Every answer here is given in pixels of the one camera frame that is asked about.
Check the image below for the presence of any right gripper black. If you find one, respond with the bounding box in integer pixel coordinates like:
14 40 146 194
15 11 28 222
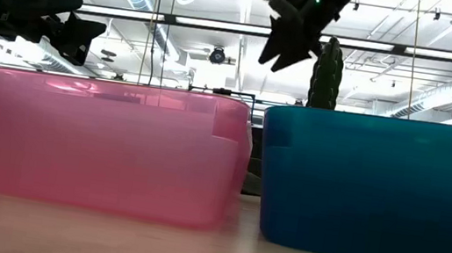
256 0 363 84

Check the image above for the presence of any green cactus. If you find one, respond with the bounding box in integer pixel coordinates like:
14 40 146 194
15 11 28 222
306 33 349 113

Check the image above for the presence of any black ceiling disc fixture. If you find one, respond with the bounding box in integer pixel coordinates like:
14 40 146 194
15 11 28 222
99 47 118 64

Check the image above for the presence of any round black ceiling device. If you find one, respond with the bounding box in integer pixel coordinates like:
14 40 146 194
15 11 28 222
207 45 230 66

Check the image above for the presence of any pink translucent plastic bin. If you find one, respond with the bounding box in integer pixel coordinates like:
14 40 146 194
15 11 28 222
0 64 260 236

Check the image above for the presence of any blue plastic bin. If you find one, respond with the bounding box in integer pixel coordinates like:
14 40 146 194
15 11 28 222
244 98 452 253

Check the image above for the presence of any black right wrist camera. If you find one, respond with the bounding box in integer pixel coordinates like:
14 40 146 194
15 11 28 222
260 0 305 22

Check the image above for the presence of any black background desk frame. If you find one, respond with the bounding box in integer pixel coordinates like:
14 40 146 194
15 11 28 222
187 83 258 110

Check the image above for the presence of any black frame crossbar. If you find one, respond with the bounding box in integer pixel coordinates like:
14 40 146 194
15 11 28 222
75 0 452 67

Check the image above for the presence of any thin hanging cable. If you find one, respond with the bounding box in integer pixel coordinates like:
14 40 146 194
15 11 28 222
401 0 427 121
137 0 165 87
158 0 179 89

